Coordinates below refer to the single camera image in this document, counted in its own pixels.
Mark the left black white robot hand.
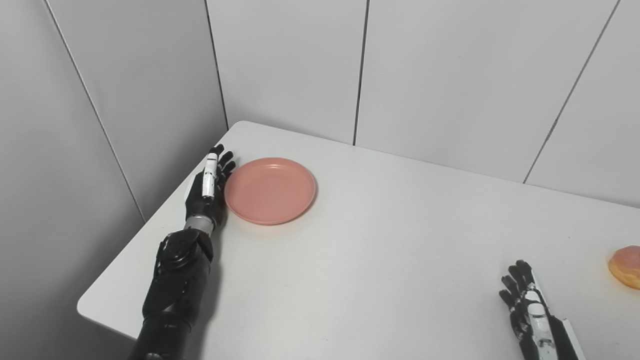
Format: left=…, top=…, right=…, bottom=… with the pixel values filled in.
left=185, top=144, right=237, bottom=231

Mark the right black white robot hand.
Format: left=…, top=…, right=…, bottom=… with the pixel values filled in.
left=499, top=259, right=586, bottom=360

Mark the pink round plate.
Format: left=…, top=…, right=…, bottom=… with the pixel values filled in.
left=223, top=157, right=317, bottom=226

